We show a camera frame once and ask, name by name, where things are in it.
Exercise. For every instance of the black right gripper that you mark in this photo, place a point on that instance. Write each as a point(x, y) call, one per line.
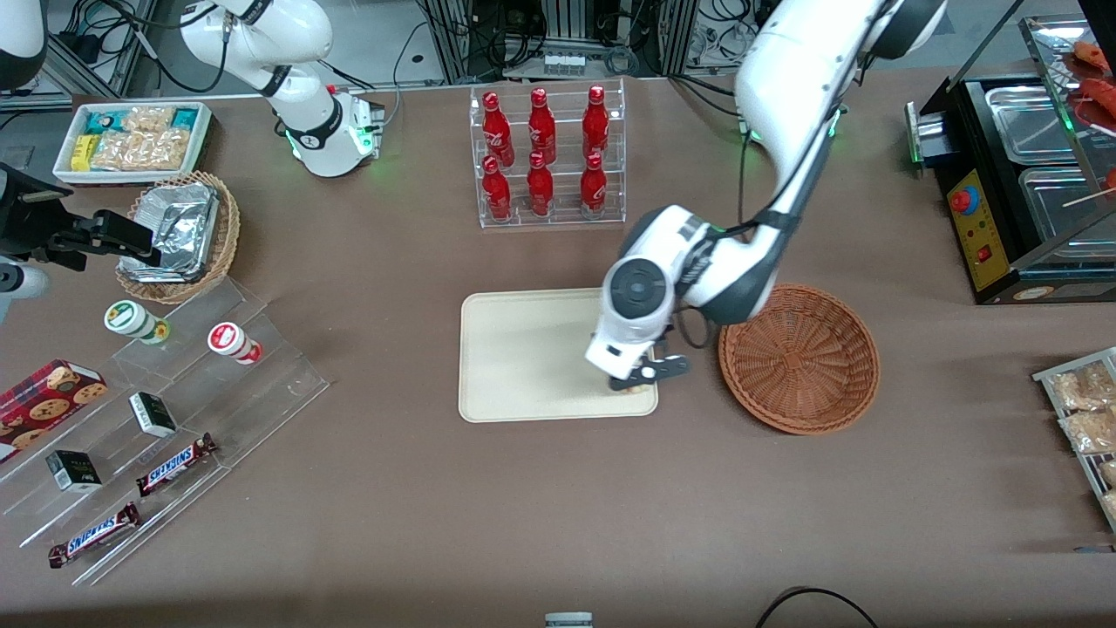
point(26, 228)

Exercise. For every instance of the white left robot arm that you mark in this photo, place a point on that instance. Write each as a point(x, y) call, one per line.
point(785, 78)

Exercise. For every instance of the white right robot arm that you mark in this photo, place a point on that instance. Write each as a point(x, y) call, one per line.
point(296, 35)

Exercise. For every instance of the light wicker basket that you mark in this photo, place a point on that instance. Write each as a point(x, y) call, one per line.
point(228, 235)

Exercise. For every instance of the white rectangular snack tray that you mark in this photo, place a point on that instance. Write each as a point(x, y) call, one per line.
point(65, 170)

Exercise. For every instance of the cream plastic tray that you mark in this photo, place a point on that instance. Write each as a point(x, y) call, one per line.
point(523, 358)

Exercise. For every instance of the brown wicker basket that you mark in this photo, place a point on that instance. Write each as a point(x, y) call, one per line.
point(802, 366)

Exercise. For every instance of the aluminium foil container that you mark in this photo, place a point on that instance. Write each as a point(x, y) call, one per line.
point(148, 272)
point(179, 222)

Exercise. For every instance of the green lid snack cup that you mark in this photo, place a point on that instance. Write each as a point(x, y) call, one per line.
point(131, 319)

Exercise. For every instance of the large rice cracker bag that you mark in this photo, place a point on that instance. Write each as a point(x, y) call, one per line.
point(139, 150)

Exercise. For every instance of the yellow snack pack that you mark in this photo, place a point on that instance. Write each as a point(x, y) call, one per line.
point(83, 153)

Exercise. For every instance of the small rice cracker bag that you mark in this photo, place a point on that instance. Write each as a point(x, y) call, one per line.
point(148, 119)

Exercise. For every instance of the teal snack pack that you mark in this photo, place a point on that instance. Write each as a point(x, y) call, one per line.
point(185, 119)
point(103, 122)

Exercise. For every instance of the red lid snack cup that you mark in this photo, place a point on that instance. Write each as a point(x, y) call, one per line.
point(231, 340)

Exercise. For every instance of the small black box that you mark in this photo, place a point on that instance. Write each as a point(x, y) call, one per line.
point(153, 414)
point(74, 471)

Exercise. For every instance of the clear acrylic bottle rack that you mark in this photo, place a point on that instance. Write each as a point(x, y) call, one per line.
point(562, 218)

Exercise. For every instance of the red tartan cookie box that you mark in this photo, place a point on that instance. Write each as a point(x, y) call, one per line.
point(44, 406)

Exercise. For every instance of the red cola bottle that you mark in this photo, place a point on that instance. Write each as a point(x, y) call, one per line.
point(495, 122)
point(595, 118)
point(593, 187)
point(540, 122)
point(497, 192)
point(540, 187)

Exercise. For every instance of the clear acrylic stepped display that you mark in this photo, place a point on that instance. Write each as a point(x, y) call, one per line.
point(261, 392)

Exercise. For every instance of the Snickers chocolate bar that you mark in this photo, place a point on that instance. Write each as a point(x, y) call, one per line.
point(94, 535)
point(174, 465)

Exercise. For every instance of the small grey device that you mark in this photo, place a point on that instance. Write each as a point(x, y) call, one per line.
point(568, 620)

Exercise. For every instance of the white power strip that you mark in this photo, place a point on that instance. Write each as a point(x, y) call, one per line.
point(563, 64)

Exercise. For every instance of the black hot food warmer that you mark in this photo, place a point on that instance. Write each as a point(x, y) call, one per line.
point(981, 235)

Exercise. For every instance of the clear fried snack bag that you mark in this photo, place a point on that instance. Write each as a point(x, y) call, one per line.
point(1111, 506)
point(1081, 388)
point(1090, 432)
point(1109, 473)

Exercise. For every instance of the steel warmer pan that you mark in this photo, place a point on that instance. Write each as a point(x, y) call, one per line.
point(1029, 122)
point(1055, 214)

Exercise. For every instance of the red sausage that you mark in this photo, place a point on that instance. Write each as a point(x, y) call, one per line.
point(1100, 92)
point(1094, 56)

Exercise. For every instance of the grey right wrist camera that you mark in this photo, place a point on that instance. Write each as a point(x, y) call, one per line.
point(22, 281)

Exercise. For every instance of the aluminium frame rack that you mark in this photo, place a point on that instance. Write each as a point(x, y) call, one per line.
point(558, 26)

